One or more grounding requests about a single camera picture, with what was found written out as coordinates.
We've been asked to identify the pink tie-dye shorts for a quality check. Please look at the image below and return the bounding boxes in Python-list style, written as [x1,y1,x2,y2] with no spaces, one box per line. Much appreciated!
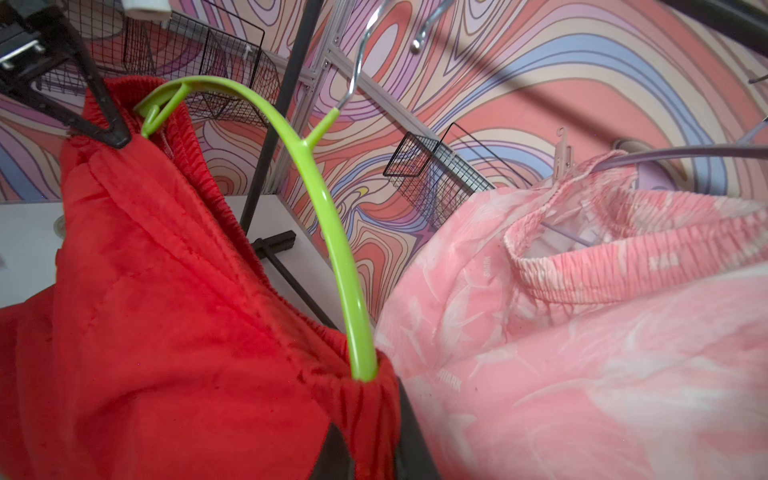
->
[375,157,767,479]

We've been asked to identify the black clothes rack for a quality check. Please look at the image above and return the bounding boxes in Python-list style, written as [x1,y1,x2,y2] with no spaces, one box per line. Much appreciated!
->
[238,0,768,331]

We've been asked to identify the red shorts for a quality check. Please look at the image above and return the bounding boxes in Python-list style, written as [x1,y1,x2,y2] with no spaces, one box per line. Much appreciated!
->
[1,76,401,479]

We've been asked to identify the beige clothespin left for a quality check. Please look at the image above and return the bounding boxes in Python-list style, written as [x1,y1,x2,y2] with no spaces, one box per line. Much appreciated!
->
[553,126,574,180]

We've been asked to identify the black wire basket left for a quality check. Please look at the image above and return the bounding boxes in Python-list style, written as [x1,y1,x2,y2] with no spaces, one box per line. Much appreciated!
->
[59,1,280,102]

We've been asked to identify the black wire basket rear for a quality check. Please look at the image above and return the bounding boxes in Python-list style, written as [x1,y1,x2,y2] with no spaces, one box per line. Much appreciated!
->
[384,122,532,229]

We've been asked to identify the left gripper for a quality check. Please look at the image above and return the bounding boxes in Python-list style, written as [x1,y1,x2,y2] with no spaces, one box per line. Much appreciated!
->
[1,0,132,149]

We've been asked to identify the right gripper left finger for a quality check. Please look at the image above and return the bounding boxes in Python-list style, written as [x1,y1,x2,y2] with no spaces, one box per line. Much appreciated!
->
[309,424,355,480]

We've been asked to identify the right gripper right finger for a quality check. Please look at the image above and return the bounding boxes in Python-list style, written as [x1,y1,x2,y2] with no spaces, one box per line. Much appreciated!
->
[394,379,442,480]

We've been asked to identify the black wire basket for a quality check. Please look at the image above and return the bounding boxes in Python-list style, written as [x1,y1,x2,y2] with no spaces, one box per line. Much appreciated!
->
[384,122,532,229]
[59,1,280,102]

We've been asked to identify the roll of tape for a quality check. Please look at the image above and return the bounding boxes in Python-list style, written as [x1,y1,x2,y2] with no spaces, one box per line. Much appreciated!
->
[54,215,66,239]

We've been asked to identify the green hanger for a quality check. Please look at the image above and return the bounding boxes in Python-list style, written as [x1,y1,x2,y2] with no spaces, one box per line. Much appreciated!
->
[134,1,390,382]

